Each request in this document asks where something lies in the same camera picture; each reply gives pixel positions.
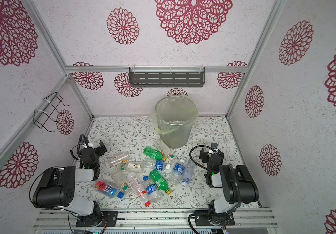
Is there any small clear bottle pale blue cap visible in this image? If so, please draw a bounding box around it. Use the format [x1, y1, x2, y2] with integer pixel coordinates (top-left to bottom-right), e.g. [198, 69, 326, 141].
[181, 160, 196, 186]

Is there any blue pink Fiji bottle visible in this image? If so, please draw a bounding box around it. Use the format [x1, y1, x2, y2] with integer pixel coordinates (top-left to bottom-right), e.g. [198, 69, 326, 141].
[94, 180, 124, 199]

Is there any clear bottle blue label white cap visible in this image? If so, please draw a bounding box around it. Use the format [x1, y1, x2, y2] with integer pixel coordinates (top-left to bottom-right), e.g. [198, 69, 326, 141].
[169, 159, 185, 185]

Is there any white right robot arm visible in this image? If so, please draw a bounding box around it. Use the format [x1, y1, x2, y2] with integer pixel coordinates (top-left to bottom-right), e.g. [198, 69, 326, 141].
[199, 143, 259, 214]

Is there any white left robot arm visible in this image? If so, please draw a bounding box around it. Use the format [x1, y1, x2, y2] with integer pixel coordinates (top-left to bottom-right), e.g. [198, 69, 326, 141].
[29, 141, 108, 227]

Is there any silver mesh waste bin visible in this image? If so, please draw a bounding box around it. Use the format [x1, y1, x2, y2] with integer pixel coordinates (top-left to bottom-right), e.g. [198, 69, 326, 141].
[151, 96, 199, 148]

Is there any green plastic bin liner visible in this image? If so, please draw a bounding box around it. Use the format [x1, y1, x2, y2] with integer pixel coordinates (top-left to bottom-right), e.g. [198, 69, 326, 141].
[150, 96, 199, 135]

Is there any clear bottle green cap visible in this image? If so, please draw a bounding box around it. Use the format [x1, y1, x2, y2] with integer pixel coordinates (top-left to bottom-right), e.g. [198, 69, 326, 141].
[111, 170, 130, 193]

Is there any clear bottle white yellow label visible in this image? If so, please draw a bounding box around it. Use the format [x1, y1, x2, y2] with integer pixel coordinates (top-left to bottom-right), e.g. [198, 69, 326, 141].
[116, 161, 144, 173]

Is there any clear bottle green red label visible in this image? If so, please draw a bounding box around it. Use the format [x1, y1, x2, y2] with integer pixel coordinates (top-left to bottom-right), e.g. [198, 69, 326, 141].
[154, 138, 178, 161]

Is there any clear bottle red cap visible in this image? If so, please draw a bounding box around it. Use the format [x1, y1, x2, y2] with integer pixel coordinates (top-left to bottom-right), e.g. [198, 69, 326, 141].
[127, 172, 151, 208]

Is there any green bottle yellow cap lower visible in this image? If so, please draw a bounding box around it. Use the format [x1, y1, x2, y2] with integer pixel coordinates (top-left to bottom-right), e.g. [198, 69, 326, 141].
[149, 170, 172, 195]

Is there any green bottle yellow cap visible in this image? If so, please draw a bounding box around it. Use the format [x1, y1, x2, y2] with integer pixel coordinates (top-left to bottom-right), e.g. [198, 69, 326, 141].
[143, 146, 167, 161]
[149, 170, 172, 195]

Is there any green bottle yellow cap upper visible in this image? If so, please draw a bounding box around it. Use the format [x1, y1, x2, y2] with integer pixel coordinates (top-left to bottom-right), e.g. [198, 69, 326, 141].
[143, 146, 167, 161]

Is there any crushed Pocari bottle blue label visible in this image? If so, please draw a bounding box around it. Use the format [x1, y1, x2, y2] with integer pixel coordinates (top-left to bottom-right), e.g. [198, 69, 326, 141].
[143, 159, 171, 172]

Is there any black wire wall rack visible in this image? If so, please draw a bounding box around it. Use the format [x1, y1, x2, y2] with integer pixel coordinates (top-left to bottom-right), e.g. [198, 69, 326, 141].
[33, 92, 70, 133]

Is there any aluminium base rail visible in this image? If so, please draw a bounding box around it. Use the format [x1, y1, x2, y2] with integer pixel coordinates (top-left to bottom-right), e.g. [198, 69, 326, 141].
[32, 208, 278, 231]

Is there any dark grey wall shelf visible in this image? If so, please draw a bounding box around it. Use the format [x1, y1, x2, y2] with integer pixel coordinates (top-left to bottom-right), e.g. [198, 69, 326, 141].
[129, 67, 206, 88]

